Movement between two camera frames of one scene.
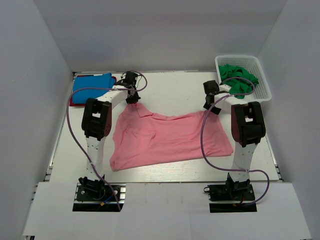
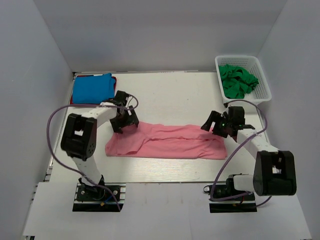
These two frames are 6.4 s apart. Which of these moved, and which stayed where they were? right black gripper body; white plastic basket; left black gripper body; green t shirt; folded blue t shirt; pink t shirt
Moved: left black gripper body; pink t shirt; right black gripper body
Stayed: folded blue t shirt; white plastic basket; green t shirt
